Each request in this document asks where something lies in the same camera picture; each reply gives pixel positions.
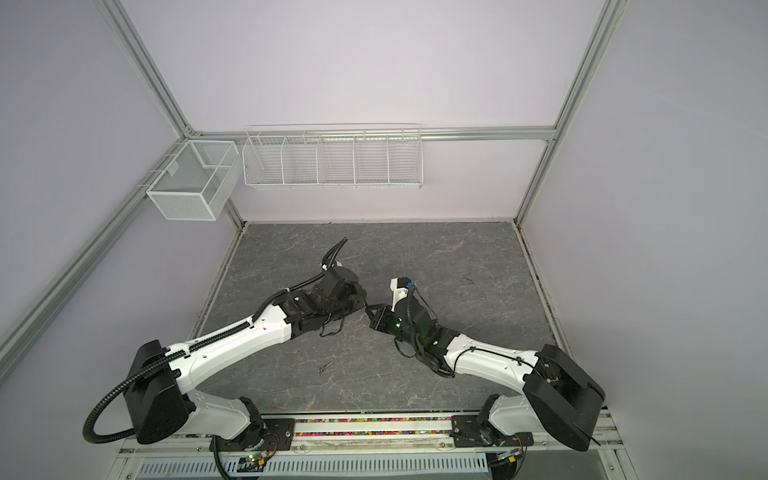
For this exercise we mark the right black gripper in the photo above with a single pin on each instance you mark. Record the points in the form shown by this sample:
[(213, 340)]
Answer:
[(381, 322)]

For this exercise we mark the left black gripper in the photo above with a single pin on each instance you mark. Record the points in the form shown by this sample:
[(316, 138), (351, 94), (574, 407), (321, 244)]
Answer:
[(359, 295)]

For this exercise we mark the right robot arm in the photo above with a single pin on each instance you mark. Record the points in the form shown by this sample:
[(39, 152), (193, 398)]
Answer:
[(552, 392)]

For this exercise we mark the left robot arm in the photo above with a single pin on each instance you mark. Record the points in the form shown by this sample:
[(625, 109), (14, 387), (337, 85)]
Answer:
[(160, 396)]

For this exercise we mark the white mesh box basket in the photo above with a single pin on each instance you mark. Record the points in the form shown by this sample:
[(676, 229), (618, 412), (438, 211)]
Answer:
[(198, 181)]

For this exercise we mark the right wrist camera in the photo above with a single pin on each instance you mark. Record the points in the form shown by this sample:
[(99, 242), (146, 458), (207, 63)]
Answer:
[(400, 287)]

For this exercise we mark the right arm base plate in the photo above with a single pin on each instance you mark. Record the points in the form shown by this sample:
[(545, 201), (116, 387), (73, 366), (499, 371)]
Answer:
[(468, 431)]

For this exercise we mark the white wire shelf basket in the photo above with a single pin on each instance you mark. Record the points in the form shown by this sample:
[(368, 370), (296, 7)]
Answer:
[(351, 155)]

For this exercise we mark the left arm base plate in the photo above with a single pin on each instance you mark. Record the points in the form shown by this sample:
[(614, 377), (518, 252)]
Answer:
[(274, 434)]

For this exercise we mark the white vented cable duct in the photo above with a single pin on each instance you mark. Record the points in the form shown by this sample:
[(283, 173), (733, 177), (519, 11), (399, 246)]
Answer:
[(315, 466)]

